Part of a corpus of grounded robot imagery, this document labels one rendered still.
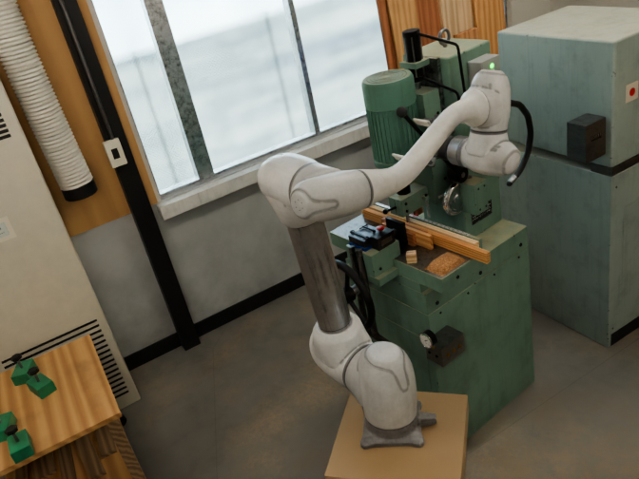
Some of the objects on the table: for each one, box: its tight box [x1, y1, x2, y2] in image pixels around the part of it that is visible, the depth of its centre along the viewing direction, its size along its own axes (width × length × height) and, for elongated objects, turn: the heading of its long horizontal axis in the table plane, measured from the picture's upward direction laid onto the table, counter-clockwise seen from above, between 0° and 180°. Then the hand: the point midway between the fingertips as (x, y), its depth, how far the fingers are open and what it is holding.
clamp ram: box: [385, 217, 408, 245], centre depth 232 cm, size 9×8×9 cm
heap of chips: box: [424, 253, 467, 277], centre depth 216 cm, size 8×12×3 cm
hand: (407, 139), depth 206 cm, fingers open, 13 cm apart
